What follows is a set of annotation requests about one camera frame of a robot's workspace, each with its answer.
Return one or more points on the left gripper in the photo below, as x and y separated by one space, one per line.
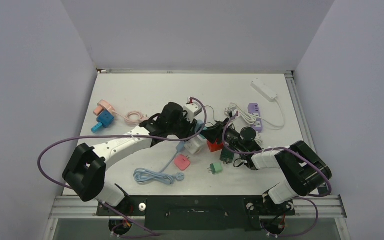
188 131

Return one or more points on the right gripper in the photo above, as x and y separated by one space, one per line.
213 132

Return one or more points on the red pink plug adapter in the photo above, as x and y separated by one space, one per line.
215 146

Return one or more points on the light blue power strip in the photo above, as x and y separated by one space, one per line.
180 147

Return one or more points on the white wall adapter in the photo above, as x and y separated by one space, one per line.
195 145

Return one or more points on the dark green cube socket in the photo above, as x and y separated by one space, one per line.
226 156

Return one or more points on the light green charger plug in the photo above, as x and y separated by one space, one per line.
215 168

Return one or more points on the purple USB power strip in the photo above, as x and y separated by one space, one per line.
254 110

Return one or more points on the white power strip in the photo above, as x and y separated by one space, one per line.
265 91

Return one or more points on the blue adapter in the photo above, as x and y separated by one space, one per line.
104 120

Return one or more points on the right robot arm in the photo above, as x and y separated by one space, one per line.
303 169

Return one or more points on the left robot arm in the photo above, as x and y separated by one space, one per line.
86 170

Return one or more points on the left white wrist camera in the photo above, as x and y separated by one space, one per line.
192 108

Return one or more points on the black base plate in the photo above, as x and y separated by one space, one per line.
204 213

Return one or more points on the aluminium table frame rail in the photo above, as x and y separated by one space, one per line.
330 206

